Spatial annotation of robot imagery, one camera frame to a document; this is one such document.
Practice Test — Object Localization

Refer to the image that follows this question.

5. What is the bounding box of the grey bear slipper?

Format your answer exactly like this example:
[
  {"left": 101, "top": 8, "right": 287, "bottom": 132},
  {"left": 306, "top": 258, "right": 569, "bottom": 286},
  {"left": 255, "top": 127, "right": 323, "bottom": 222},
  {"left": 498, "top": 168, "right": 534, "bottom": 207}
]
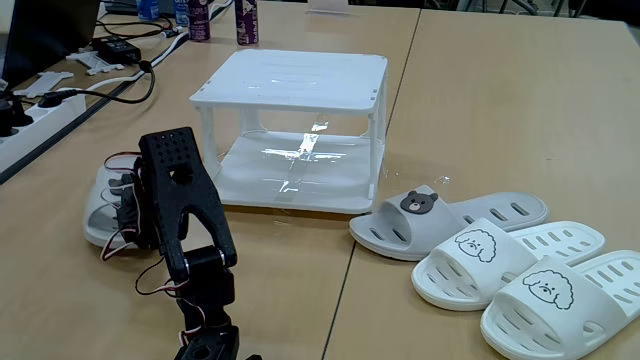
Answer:
[
  {"left": 82, "top": 152, "right": 151, "bottom": 250},
  {"left": 348, "top": 184, "right": 550, "bottom": 262}
]

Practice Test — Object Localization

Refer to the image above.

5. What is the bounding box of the white dog slipper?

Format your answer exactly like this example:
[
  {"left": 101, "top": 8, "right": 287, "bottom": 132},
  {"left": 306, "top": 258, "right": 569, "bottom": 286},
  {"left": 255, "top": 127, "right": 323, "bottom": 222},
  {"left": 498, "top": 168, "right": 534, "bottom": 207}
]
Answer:
[
  {"left": 479, "top": 249, "right": 640, "bottom": 360},
  {"left": 411, "top": 217, "right": 606, "bottom": 312}
]

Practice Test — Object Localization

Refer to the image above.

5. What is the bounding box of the white two-shelf shoe rack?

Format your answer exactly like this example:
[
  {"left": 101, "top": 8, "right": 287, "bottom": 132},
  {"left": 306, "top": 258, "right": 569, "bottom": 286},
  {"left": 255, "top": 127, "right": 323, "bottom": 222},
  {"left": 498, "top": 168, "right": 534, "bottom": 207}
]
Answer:
[{"left": 188, "top": 48, "right": 390, "bottom": 216}]

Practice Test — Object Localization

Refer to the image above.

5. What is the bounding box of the white power strip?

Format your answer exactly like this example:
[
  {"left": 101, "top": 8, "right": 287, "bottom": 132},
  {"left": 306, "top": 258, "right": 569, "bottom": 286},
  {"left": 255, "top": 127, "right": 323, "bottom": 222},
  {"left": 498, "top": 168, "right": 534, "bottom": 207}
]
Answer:
[{"left": 0, "top": 92, "right": 87, "bottom": 174}]

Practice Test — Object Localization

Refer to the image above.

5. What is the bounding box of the white flat plastic part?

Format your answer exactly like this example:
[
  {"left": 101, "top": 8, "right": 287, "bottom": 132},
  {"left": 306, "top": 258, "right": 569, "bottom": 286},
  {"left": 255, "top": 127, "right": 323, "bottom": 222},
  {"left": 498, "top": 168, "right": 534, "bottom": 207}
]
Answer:
[
  {"left": 12, "top": 70, "right": 75, "bottom": 99},
  {"left": 64, "top": 49, "right": 126, "bottom": 77}
]

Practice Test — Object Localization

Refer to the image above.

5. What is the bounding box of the black power plug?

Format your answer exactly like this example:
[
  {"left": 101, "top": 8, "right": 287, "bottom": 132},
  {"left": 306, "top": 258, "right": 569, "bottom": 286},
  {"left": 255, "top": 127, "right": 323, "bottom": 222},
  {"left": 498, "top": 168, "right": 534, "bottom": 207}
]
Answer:
[{"left": 0, "top": 92, "right": 34, "bottom": 139}]

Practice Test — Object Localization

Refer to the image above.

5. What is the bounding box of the black power adapter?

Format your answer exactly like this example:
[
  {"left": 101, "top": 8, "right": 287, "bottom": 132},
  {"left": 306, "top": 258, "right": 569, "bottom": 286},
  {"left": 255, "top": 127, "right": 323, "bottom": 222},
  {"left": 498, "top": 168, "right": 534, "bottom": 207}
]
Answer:
[{"left": 91, "top": 35, "right": 143, "bottom": 65}]

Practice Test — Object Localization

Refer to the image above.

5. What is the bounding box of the black laptop screen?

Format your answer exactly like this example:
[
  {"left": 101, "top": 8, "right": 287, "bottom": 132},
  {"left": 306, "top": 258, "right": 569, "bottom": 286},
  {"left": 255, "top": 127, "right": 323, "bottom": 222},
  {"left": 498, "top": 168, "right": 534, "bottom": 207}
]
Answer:
[{"left": 2, "top": 0, "right": 101, "bottom": 89}]

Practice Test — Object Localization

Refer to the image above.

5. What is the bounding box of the purple drink can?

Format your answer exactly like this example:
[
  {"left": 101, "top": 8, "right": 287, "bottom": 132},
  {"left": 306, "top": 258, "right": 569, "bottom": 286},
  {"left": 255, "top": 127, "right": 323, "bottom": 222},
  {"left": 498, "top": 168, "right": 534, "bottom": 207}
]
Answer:
[
  {"left": 233, "top": 0, "right": 260, "bottom": 47},
  {"left": 187, "top": 0, "right": 212, "bottom": 42}
]

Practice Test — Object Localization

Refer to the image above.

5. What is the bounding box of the white paper card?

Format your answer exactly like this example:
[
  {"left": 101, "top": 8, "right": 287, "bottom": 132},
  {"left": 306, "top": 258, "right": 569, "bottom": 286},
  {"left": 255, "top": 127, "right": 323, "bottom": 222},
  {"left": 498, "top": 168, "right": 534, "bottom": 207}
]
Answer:
[{"left": 305, "top": 0, "right": 351, "bottom": 16}]

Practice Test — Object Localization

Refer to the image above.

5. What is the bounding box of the black chair base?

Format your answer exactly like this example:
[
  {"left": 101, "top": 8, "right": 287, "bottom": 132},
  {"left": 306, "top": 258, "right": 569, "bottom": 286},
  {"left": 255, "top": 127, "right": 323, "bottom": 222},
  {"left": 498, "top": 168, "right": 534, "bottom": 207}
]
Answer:
[{"left": 464, "top": 0, "right": 589, "bottom": 19}]

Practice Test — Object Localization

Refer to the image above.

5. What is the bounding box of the black cable with plug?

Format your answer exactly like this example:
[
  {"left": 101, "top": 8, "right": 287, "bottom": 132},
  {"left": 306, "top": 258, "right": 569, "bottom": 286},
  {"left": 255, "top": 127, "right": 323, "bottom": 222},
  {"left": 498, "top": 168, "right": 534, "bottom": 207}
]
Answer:
[{"left": 37, "top": 59, "right": 157, "bottom": 107}]

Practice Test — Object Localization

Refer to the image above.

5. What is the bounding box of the white cable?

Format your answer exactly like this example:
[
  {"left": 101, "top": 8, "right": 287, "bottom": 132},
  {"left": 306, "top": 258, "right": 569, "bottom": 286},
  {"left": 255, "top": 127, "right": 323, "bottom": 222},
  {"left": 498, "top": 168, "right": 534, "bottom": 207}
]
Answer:
[{"left": 57, "top": 0, "right": 236, "bottom": 94}]

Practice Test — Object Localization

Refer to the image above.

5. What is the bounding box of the thin black cable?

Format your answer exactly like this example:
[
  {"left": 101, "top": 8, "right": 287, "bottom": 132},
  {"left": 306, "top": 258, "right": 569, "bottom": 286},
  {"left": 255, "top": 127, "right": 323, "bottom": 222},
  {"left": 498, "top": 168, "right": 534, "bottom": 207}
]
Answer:
[{"left": 94, "top": 14, "right": 176, "bottom": 42}]

